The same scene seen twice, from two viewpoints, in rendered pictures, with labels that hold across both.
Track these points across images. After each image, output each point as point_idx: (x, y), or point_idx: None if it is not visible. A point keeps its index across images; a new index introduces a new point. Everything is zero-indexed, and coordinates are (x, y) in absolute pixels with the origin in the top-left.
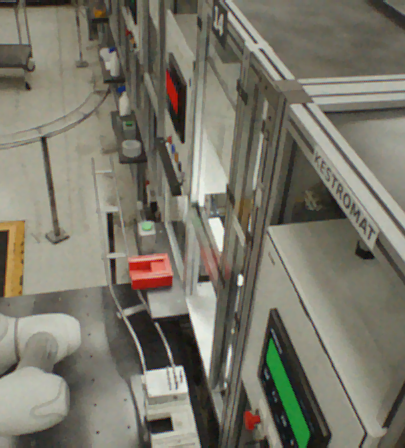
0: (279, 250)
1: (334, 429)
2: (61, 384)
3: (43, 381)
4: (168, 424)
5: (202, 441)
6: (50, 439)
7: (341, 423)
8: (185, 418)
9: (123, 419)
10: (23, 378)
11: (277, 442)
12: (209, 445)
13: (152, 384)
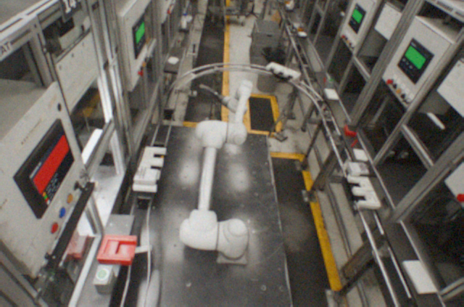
0: (126, 11)
1: (141, 9)
2: (198, 125)
3: (204, 124)
4: None
5: None
6: None
7: (141, 4)
8: (143, 168)
9: (167, 204)
10: (212, 127)
11: (140, 59)
12: (133, 183)
13: (153, 174)
